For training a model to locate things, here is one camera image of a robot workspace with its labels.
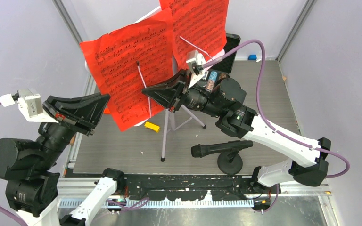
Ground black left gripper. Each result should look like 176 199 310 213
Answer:
34 89 111 167

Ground red sheet music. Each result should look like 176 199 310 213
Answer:
80 8 175 132
159 0 229 69

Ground wooden block on rail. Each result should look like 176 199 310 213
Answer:
69 135 75 145

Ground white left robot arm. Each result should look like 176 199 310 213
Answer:
0 89 126 226

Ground orange flat toy brick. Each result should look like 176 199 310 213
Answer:
103 108 111 114

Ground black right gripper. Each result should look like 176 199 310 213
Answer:
142 68 223 117

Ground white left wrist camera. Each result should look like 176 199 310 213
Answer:
0 89 58 123

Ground black poker chip case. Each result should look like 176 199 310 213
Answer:
199 33 241 92

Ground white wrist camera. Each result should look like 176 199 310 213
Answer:
186 50 206 88
0 89 58 123

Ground small blue block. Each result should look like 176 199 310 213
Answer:
248 54 257 61

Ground lilac tripod music stand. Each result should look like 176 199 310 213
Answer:
84 6 227 163

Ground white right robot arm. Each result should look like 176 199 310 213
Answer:
142 70 331 193

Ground black microphone plain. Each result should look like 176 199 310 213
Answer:
190 140 254 158

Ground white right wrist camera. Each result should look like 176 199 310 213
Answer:
186 50 206 88

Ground small yellow block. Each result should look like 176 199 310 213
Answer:
144 121 160 133

